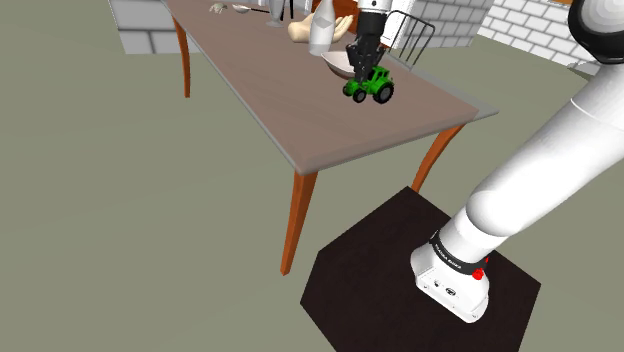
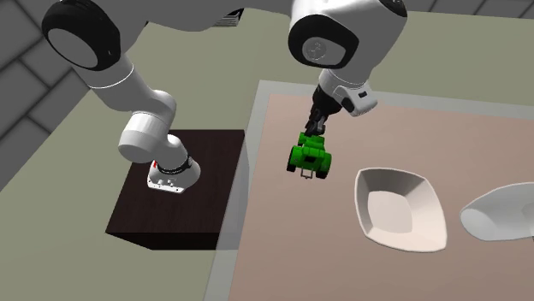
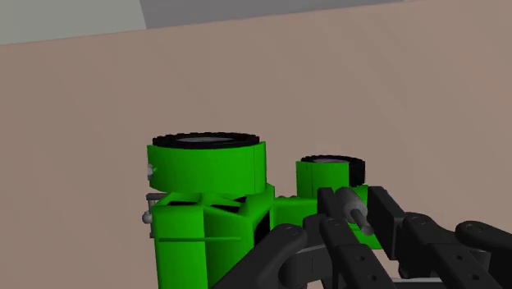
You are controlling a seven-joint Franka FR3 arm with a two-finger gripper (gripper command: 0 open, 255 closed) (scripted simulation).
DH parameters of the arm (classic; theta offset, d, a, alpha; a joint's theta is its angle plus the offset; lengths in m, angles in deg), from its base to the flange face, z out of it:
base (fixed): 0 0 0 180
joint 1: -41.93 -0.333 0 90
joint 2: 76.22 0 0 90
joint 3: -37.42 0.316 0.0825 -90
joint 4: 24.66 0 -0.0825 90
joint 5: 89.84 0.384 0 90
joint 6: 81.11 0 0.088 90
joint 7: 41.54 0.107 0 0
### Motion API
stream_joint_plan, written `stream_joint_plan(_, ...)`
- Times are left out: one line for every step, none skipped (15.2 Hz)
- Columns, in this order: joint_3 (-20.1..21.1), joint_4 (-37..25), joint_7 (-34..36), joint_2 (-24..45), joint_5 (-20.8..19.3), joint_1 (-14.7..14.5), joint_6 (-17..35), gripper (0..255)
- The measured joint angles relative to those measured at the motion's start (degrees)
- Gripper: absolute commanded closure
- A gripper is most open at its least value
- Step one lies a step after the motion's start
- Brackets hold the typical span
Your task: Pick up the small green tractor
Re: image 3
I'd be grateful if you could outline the green toy tractor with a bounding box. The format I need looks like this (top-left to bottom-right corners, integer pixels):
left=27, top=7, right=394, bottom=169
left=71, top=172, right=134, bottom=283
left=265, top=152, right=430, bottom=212
left=141, top=131, right=383, bottom=289

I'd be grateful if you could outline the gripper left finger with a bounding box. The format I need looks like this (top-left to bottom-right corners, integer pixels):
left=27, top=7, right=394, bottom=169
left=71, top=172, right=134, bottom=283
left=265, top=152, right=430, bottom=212
left=212, top=186, right=395, bottom=289

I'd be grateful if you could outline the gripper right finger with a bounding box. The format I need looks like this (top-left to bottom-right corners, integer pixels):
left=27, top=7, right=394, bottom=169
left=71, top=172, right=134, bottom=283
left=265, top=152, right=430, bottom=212
left=367, top=186, right=512, bottom=289

